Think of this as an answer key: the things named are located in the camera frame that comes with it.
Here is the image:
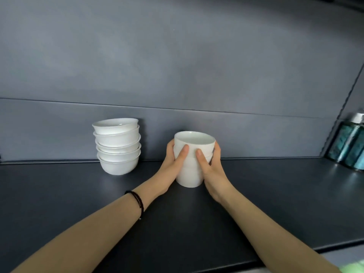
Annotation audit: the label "large grey metal back panel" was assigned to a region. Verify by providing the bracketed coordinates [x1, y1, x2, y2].
[0, 0, 364, 120]

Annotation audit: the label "group of white bowls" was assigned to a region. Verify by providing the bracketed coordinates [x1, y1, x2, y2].
[0, 98, 339, 165]

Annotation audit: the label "person's right hand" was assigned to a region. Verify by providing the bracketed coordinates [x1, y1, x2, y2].
[195, 141, 237, 206]

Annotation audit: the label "black cord bracelet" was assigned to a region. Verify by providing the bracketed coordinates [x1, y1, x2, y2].
[124, 190, 145, 220]

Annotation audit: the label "person's left hand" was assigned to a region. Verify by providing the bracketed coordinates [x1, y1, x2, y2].
[141, 139, 190, 201]

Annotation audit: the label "green packets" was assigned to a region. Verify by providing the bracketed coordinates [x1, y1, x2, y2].
[338, 260, 364, 273]

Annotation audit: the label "person's left forearm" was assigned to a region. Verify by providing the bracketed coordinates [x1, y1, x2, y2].
[11, 184, 155, 273]

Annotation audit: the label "row of teal pump bottles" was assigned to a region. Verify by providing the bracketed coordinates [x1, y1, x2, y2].
[325, 109, 364, 171]

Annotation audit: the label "person's right forearm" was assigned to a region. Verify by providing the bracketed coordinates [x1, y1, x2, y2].
[219, 189, 340, 273]

